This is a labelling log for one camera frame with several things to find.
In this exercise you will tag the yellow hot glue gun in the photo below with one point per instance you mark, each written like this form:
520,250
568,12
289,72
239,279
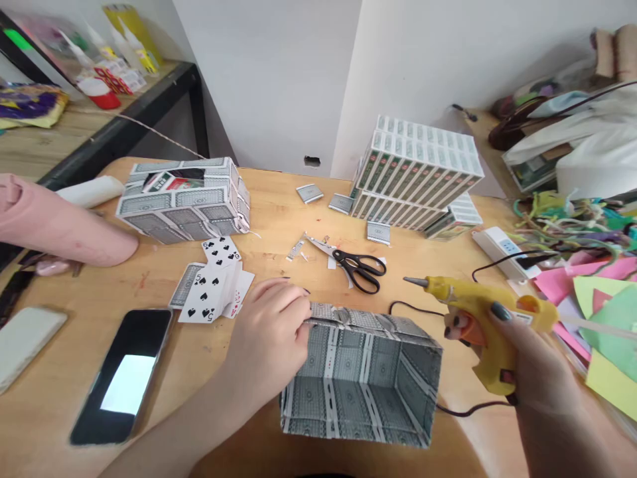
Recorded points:
490,358

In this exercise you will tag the small folded grey card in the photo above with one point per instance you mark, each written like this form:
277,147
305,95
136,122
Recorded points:
379,234
341,204
309,193

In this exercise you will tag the white paper roll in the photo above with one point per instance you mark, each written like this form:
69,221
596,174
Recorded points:
92,191

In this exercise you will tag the stack of card packs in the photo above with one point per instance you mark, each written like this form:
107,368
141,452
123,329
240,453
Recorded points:
418,184

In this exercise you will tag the person's right thumb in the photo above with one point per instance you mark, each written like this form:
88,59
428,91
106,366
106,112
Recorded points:
508,323

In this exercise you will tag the white phone case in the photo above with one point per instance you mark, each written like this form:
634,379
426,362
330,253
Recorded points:
27,346

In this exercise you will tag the pile of coloured paper sheets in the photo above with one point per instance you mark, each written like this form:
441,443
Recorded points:
602,318

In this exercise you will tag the person's right hand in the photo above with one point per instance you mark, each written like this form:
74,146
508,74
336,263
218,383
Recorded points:
542,368

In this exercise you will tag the white power strip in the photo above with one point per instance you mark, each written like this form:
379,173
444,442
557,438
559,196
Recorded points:
502,251

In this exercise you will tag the black shelf with craft supplies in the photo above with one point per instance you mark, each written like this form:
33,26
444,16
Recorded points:
84,99

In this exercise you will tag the person's left hand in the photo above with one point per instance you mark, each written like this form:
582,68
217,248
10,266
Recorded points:
264,338

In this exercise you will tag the clear glue stick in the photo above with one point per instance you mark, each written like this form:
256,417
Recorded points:
597,326

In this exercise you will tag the person's left fingers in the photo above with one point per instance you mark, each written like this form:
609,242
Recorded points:
291,299

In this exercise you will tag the white paper scraps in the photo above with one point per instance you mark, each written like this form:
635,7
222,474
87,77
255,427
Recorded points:
297,250

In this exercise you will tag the person's right fingers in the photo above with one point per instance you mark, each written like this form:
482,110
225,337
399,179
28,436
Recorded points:
455,326

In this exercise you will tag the pile of loose playing cards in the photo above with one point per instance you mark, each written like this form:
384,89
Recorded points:
214,294

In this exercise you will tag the black scissors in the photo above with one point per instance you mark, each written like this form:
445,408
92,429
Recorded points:
361,271

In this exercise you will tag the side table with craft materials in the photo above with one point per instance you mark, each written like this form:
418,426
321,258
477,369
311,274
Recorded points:
567,129

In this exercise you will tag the grey playing card box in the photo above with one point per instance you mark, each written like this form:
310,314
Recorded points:
358,378
184,211

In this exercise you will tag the closed grey playing card box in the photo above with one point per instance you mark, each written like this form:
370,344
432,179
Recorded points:
184,211

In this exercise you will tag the black smartphone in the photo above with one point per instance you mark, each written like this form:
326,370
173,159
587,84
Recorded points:
122,378

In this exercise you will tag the pile of coloured yarn strips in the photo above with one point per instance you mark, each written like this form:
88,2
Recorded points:
572,224

